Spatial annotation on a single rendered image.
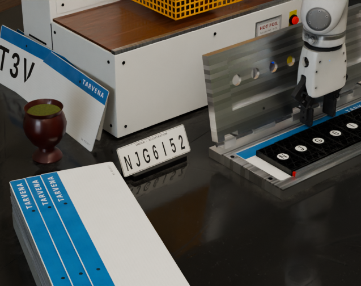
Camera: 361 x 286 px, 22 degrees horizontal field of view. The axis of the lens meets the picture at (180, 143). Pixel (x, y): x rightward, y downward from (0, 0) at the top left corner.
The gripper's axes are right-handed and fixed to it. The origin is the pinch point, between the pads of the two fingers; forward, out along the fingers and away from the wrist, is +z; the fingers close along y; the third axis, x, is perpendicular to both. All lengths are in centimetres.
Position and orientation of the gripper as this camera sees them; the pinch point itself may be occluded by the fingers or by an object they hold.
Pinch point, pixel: (318, 112)
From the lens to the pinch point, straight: 195.7
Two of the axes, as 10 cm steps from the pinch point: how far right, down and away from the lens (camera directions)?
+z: 0.0, 8.8, 4.8
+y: 7.8, -3.1, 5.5
